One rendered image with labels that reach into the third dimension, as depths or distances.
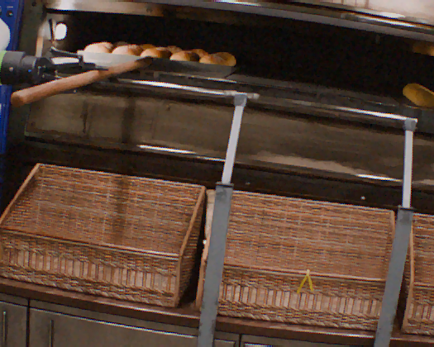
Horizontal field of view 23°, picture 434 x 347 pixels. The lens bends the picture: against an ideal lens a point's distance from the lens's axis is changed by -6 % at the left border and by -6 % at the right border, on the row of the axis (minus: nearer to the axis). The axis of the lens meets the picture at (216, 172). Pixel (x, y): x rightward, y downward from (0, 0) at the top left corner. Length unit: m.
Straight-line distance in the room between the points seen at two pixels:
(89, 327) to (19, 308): 0.21
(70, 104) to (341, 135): 0.86
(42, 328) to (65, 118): 0.77
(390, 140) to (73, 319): 1.15
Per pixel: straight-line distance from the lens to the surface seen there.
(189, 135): 3.38
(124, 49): 3.82
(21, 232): 3.02
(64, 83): 2.37
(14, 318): 3.04
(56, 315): 3.00
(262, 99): 2.98
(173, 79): 3.38
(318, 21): 3.20
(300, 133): 3.38
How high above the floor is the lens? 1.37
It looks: 8 degrees down
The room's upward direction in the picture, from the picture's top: 7 degrees clockwise
